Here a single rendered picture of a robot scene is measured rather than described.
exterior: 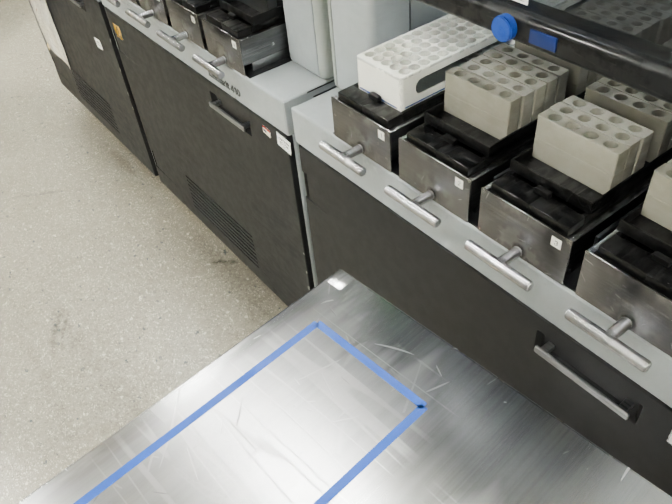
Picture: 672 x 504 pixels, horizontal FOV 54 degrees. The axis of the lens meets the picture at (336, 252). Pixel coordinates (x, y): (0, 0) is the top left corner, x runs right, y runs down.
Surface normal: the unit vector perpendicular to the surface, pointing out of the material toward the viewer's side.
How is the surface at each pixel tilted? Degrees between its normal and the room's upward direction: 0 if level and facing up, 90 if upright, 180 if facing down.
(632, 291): 90
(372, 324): 0
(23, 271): 0
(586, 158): 90
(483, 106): 90
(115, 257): 0
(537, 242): 90
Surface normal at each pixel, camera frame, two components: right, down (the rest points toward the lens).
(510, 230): -0.79, 0.47
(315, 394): -0.07, -0.72
